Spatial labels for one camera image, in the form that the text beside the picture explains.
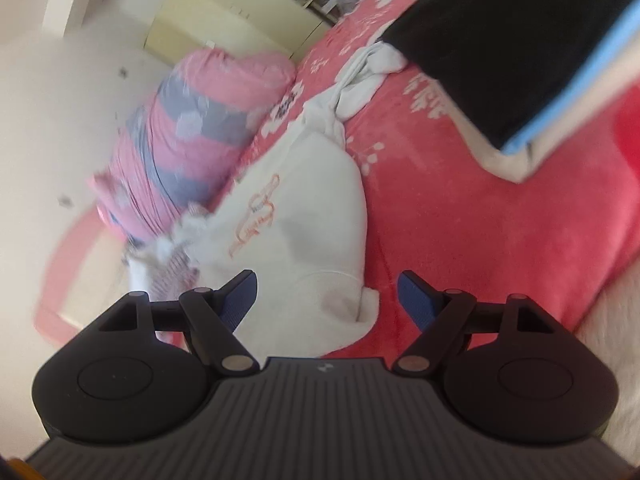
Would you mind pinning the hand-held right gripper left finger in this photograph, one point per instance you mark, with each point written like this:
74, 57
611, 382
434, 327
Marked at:
240, 300

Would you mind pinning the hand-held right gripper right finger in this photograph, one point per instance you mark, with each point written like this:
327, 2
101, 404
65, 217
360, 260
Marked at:
417, 300

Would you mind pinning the pink checked garment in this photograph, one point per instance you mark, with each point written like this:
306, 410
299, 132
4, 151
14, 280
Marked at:
170, 265

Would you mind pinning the pink grey floral quilt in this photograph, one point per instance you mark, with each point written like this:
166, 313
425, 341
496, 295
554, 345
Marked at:
200, 125

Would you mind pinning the pink cream headboard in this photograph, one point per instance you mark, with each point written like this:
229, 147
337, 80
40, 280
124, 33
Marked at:
55, 260

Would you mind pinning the cream folded garment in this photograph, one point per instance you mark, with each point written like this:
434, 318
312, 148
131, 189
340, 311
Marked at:
560, 145

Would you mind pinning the black folded garment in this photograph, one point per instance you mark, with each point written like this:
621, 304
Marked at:
500, 50

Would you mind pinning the light blue folded garment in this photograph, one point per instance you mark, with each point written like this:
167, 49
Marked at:
575, 87

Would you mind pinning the cream wardrobe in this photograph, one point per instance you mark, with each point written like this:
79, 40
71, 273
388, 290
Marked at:
225, 25

